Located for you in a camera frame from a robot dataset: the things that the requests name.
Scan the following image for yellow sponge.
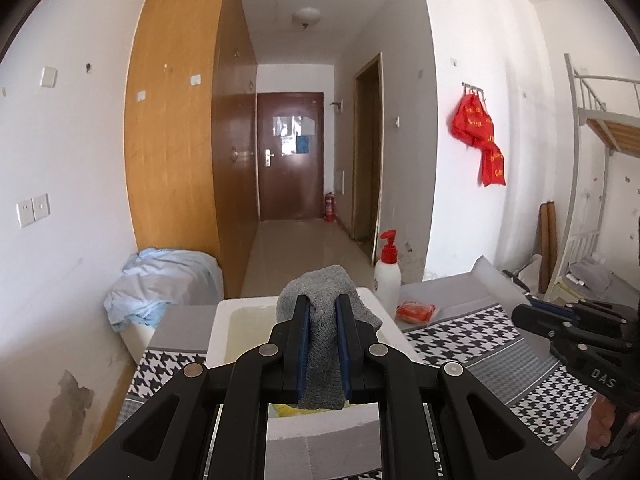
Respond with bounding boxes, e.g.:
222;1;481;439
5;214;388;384
273;404;307;418

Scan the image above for grey sock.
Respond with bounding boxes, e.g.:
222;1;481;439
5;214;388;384
277;264;382;410

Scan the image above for person's right hand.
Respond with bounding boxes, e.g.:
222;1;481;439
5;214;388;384
586;394;616;450

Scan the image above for grey pillow on bed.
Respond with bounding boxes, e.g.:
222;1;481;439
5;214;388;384
570;258;612;294

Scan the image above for houndstooth table cloth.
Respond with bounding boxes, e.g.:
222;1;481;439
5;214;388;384
117;286;593;479

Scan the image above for white foam box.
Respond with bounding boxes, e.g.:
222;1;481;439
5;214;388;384
205;285;417;480

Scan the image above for red snack packet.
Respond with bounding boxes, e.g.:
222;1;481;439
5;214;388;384
395;301;437;325

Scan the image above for light blue crumpled cloth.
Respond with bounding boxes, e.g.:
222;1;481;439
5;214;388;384
103;248;224;333

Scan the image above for white red pump bottle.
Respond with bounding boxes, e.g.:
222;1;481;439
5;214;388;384
374;230;401;318

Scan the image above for metal bunk bed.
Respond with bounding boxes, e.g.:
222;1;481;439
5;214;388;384
544;54;639;301

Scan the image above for red hanging bags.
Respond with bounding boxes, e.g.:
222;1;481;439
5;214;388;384
450;90;506;186

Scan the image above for red fire extinguisher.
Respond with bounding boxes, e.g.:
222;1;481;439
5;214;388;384
323;192;335;222

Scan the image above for side wooden door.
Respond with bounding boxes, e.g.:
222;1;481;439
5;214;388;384
352;54;383;245

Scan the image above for light wooden wardrobe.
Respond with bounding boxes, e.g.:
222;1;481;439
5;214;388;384
124;0;258;298

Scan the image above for dark brown entrance door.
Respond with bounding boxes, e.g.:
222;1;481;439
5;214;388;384
257;92;324;221

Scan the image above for round ceiling lamp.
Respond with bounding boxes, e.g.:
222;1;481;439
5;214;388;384
292;6;322;29

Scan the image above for wooden planks by wall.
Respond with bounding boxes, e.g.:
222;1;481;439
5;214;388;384
536;202;558;294

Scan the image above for white wall sockets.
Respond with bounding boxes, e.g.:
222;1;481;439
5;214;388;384
16;194;51;229

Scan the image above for white wall switch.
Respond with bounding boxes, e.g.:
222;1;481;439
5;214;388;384
39;66;58;89

